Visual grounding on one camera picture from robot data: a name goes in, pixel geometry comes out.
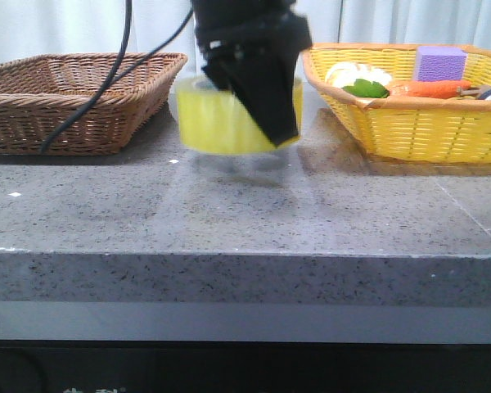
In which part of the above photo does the yellow wicker basket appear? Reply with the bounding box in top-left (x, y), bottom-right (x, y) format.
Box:
top-left (302, 43), bottom-right (491, 164)

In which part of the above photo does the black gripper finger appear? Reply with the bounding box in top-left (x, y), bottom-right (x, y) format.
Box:
top-left (224, 46), bottom-right (299, 147)
top-left (203, 51), bottom-right (238, 91)

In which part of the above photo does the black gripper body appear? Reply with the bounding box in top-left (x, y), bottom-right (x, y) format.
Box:
top-left (191, 1), bottom-right (312, 61)

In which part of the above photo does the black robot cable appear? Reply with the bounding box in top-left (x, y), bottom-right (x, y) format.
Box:
top-left (39, 0), bottom-right (196, 156)

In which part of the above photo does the green toy leaf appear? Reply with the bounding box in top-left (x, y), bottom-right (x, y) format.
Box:
top-left (342, 79), bottom-right (390, 98)

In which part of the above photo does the orange toy carrot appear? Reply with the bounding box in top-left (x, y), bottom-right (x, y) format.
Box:
top-left (386, 80), bottom-right (472, 99)

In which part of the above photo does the purple foam block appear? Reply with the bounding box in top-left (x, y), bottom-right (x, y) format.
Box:
top-left (412, 46), bottom-right (467, 82)

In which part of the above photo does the toy bread roll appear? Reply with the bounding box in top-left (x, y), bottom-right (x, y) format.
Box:
top-left (324, 61), bottom-right (393, 88)

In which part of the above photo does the brown wicker basket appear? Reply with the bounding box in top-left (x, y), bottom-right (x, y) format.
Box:
top-left (0, 52), bottom-right (189, 156)

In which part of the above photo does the yellow packing tape roll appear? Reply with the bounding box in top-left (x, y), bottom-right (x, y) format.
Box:
top-left (176, 76), bottom-right (300, 156)

